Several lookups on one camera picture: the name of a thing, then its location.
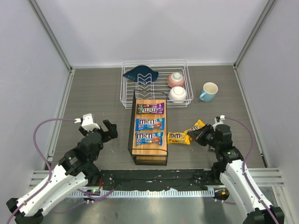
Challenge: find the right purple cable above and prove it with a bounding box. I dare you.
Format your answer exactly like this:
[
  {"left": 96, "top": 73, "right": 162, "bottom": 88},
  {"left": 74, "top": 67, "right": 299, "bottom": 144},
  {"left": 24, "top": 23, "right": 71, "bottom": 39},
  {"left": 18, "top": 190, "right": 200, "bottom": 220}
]
[{"left": 214, "top": 116, "right": 281, "bottom": 224}]

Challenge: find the purple brown candy bag lower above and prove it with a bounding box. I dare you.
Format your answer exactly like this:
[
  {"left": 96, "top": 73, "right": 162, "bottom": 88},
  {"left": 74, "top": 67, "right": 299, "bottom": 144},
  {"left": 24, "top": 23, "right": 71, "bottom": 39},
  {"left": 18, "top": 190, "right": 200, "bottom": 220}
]
[{"left": 208, "top": 146, "right": 215, "bottom": 152}]

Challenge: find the pink patterned bowl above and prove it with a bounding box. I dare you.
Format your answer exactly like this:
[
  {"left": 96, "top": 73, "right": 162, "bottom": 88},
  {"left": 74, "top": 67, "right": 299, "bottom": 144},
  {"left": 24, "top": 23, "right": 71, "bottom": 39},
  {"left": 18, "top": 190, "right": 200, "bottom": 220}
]
[{"left": 167, "top": 72, "right": 185, "bottom": 88}]

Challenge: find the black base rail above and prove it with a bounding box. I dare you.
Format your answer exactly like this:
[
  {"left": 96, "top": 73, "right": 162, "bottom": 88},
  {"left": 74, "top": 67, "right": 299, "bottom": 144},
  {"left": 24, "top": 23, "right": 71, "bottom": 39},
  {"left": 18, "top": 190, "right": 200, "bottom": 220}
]
[{"left": 101, "top": 169, "right": 224, "bottom": 191}]

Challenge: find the white cable duct strip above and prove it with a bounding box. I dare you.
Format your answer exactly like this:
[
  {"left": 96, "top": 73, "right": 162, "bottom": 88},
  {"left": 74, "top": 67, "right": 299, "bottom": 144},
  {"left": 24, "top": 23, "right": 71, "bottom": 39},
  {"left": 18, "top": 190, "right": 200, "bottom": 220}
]
[{"left": 70, "top": 189, "right": 215, "bottom": 198}]

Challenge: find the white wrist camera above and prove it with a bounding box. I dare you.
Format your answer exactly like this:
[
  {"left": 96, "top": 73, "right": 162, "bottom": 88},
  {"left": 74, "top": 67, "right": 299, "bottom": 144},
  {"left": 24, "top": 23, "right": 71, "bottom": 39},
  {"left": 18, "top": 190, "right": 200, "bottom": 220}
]
[
  {"left": 74, "top": 113, "right": 100, "bottom": 132},
  {"left": 213, "top": 115, "right": 225, "bottom": 129}
]

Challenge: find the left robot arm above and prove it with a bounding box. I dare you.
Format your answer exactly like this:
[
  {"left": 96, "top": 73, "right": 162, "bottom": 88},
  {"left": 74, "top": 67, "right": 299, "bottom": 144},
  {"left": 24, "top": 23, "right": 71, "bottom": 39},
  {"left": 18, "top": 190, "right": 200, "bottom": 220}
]
[{"left": 6, "top": 114, "right": 118, "bottom": 224}]

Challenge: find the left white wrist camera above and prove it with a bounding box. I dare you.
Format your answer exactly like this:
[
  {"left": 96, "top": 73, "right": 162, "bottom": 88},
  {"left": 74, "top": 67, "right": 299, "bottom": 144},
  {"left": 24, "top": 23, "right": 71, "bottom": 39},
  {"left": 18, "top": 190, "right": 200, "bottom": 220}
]
[{"left": 74, "top": 113, "right": 100, "bottom": 132}]

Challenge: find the blue candy bag short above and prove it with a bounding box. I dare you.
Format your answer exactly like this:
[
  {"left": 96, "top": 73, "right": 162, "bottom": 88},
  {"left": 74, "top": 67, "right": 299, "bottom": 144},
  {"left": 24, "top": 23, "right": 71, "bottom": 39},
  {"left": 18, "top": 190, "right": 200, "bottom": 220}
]
[{"left": 135, "top": 132, "right": 164, "bottom": 146}]

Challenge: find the dark blue leaf plate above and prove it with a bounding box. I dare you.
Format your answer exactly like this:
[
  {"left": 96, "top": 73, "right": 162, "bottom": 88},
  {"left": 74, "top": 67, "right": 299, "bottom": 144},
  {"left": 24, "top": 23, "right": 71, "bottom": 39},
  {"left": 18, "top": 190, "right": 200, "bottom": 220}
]
[{"left": 123, "top": 65, "right": 159, "bottom": 84}]

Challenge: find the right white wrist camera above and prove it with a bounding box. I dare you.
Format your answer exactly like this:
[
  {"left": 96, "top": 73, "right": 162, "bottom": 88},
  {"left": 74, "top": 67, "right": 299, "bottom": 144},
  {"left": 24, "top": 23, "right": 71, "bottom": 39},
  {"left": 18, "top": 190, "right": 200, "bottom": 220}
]
[{"left": 213, "top": 115, "right": 225, "bottom": 129}]

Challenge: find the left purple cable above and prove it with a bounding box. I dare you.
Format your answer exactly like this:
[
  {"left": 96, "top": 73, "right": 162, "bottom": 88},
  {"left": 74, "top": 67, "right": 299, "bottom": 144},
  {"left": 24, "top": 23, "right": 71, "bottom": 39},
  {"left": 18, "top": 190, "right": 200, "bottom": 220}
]
[{"left": 6, "top": 118, "right": 115, "bottom": 224}]

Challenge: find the white wire dish rack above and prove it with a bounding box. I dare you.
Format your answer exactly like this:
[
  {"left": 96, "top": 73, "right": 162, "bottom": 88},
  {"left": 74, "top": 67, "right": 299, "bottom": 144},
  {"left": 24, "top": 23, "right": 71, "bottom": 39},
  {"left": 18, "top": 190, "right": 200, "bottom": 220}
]
[{"left": 120, "top": 59, "right": 193, "bottom": 109}]

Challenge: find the white bowl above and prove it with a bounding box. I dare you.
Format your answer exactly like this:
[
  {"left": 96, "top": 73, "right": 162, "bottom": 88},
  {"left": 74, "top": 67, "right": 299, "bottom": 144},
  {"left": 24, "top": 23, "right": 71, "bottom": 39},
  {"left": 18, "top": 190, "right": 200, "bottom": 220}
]
[{"left": 168, "top": 86, "right": 187, "bottom": 103}]

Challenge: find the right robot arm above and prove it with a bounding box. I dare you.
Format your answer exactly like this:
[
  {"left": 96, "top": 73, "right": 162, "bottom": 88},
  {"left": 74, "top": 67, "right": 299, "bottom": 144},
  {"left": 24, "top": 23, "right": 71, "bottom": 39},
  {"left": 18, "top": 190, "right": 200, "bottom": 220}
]
[{"left": 188, "top": 124, "right": 285, "bottom": 224}]

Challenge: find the black wire wooden shelf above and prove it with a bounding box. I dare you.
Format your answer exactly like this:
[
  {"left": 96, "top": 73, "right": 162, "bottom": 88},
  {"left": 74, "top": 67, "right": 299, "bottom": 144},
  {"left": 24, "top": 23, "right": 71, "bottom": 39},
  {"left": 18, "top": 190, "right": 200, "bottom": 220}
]
[{"left": 128, "top": 97, "right": 168, "bottom": 166}]

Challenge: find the yellow candy bag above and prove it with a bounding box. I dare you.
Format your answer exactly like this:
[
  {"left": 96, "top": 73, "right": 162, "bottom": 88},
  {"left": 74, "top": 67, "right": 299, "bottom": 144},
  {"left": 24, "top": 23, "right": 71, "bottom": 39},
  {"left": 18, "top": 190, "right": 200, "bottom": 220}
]
[
  {"left": 184, "top": 119, "right": 205, "bottom": 134},
  {"left": 167, "top": 132, "right": 191, "bottom": 145}
]

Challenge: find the blue candy bag long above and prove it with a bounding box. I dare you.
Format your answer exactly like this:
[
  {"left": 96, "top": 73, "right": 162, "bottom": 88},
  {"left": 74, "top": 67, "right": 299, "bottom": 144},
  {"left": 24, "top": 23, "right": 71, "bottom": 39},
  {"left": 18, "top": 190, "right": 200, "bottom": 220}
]
[{"left": 135, "top": 118, "right": 165, "bottom": 131}]

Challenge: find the light blue mug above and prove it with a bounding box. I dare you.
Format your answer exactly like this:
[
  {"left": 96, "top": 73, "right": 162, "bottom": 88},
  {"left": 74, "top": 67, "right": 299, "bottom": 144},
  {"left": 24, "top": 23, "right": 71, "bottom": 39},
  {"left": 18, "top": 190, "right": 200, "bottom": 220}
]
[{"left": 199, "top": 82, "right": 218, "bottom": 102}]

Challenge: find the purple cable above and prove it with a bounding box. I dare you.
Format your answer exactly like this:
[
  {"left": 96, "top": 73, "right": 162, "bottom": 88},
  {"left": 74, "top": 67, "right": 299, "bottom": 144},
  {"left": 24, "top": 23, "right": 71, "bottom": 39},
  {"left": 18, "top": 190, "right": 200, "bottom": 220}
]
[
  {"left": 214, "top": 116, "right": 281, "bottom": 224},
  {"left": 6, "top": 118, "right": 115, "bottom": 224}
]

